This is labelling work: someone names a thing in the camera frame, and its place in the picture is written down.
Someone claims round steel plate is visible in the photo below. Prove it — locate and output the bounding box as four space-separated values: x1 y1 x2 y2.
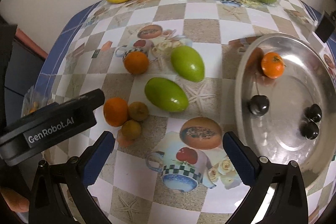
234 33 336 189

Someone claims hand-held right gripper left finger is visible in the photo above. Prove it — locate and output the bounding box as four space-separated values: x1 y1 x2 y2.
28 131 116 224

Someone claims orange tangerine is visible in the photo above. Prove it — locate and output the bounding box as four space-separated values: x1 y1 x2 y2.
103 97 129 127
261 52 286 79
123 51 150 75

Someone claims clear plastic bag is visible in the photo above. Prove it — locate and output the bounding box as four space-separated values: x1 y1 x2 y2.
22 85 57 117

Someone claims brown longan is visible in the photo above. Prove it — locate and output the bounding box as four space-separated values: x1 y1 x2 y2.
121 119 142 140
128 101 149 121

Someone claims person's left hand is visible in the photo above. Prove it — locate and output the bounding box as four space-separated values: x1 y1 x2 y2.
1 187 30 213

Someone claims dark cherry with stem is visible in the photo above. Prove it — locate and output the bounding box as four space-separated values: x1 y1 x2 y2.
249 80 270 117

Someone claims green mango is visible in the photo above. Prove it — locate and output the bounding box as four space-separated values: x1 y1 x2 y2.
144 77 189 112
171 46 205 83

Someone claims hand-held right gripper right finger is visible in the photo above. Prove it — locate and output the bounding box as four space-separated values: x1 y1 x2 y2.
223 132 309 224

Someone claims black power adapter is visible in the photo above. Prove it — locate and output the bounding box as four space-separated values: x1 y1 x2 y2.
316 11 335 43

